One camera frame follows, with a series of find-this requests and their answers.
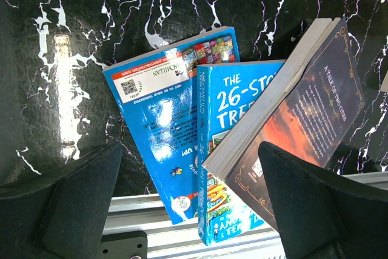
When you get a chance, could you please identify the aluminium mounting rail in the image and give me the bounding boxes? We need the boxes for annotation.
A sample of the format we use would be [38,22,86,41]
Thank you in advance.
[101,171,388,259]

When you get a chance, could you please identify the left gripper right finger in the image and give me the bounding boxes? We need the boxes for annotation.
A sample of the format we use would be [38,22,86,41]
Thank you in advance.
[258,142,387,258]

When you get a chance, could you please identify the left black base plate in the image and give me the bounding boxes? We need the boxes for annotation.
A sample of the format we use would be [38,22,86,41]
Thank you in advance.
[96,230,148,259]

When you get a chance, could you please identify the blue 26-storey treehouse book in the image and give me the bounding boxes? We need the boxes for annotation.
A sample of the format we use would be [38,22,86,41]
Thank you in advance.
[197,60,284,246]

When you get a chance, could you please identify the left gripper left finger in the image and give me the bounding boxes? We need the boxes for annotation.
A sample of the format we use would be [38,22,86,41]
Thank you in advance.
[1,142,122,258]

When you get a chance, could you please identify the blue book back cover up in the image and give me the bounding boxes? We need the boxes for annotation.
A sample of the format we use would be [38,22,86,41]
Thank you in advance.
[103,27,239,224]

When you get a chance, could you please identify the dark Tale of Two Cities book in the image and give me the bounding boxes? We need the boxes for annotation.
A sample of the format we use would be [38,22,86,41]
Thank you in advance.
[202,17,366,232]

